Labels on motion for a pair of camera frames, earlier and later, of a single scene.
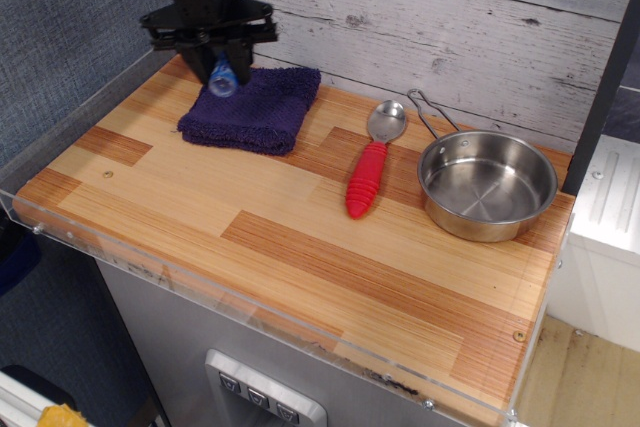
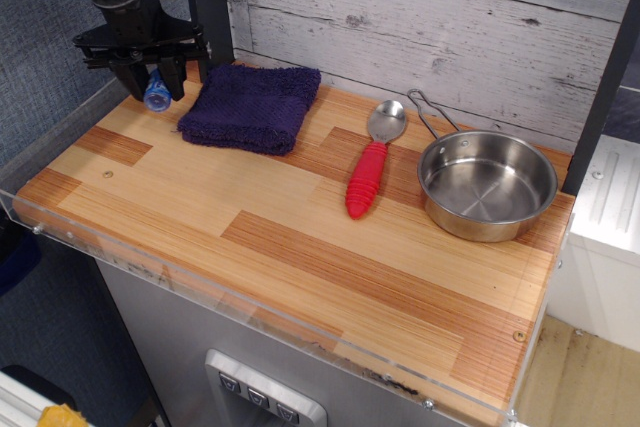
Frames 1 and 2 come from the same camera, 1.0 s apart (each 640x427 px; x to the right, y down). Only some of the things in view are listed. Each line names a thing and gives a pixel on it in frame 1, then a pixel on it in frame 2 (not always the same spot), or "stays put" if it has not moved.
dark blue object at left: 23,259 stays put
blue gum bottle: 223,80 -> 158,95
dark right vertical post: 608,91 stays put
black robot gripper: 206,16 -> 139,33
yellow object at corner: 61,416 stays put
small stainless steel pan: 481,186 stays put
